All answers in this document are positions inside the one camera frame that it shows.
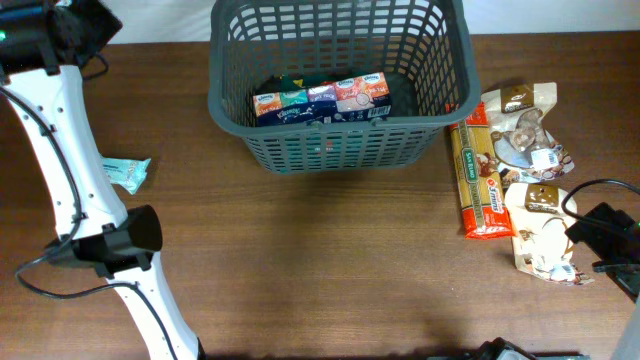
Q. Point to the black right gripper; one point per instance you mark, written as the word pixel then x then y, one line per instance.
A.
pixel 601 232

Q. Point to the teal wet wipes pack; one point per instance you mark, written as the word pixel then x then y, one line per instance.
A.
pixel 127 173

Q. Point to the green Nescafe coffee bag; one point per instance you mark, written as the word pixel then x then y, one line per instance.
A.
pixel 287 83

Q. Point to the Kleenex tissue multipack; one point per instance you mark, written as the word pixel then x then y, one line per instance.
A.
pixel 363 97

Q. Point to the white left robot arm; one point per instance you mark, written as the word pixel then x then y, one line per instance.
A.
pixel 94 228

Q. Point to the San Remo spaghetti pack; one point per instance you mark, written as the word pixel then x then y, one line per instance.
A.
pixel 483 211

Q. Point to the coconut pouch beige brown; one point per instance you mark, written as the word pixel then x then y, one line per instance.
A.
pixel 540 246

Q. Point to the mushroom pouch beige brown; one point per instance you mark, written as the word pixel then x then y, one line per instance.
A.
pixel 525 152

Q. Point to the grey plastic basket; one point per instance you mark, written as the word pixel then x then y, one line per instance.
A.
pixel 422 47

